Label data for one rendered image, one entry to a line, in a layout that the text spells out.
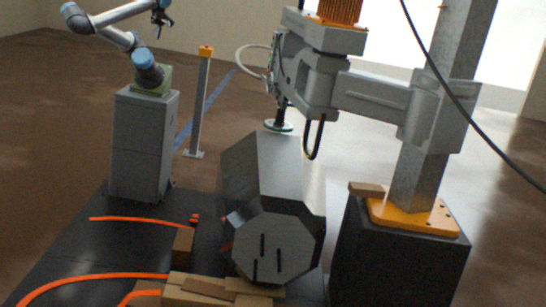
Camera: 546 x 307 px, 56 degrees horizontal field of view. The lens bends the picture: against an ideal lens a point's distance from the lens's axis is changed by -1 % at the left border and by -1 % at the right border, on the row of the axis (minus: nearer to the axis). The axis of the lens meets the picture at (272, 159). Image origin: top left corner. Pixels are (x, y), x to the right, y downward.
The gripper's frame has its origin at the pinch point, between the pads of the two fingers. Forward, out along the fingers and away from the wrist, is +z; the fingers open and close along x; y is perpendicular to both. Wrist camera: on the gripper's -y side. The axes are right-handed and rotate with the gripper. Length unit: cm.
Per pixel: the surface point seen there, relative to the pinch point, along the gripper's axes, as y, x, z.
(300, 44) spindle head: -68, 57, 20
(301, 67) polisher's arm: -49, 69, 53
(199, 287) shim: -9, -2, 167
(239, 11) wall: -376, -298, -407
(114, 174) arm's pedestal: -17, -109, 54
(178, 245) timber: -26, -44, 131
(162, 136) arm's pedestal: -33, -62, 40
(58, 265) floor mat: 38, -80, 136
